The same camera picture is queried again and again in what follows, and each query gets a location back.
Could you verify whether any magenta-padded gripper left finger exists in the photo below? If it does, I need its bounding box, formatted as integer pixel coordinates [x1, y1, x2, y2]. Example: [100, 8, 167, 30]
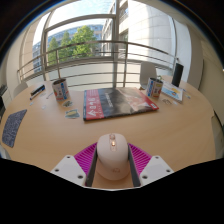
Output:
[50, 142, 99, 188]

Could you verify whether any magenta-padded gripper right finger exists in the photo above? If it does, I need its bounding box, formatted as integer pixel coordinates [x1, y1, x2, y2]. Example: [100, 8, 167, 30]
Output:
[127, 143, 175, 188]

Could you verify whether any large green tree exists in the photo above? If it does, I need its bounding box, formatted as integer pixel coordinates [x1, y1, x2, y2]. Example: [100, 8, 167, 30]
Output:
[71, 25, 98, 58]

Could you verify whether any blue and white marker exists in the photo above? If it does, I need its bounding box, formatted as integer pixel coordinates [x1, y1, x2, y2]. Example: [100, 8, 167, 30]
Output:
[29, 91, 44, 101]

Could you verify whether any black upright box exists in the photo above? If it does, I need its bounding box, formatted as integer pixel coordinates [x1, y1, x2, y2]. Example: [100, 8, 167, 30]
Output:
[171, 62, 185, 88]

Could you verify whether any small green tree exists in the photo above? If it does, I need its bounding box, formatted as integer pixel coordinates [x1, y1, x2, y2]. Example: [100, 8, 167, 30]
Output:
[47, 31, 73, 66]

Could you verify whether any blue and yellow sticker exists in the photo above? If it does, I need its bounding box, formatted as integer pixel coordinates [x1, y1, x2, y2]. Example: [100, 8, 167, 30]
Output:
[64, 108, 81, 120]

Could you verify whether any red and black magazine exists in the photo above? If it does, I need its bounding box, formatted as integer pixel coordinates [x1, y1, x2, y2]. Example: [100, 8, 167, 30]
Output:
[82, 87, 160, 122]

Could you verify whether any metal balcony railing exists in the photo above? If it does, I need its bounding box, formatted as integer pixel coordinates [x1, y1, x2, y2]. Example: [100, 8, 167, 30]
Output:
[16, 39, 180, 89]

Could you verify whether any white chair with wooden legs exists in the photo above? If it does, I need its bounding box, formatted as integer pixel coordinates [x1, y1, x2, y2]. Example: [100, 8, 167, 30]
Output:
[139, 61, 158, 86]

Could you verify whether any small grey sticker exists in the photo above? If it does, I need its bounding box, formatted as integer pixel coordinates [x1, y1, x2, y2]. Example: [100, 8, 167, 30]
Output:
[62, 99, 74, 108]

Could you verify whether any dark blue patterned mouse pad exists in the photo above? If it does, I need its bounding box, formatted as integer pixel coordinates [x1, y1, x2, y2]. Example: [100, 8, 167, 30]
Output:
[1, 109, 28, 149]

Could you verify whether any white printed card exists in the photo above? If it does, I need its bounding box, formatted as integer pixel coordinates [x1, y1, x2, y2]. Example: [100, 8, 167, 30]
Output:
[161, 82, 184, 103]

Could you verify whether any white computer mouse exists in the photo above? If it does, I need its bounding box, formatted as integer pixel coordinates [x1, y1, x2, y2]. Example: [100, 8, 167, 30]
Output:
[95, 132, 131, 182]

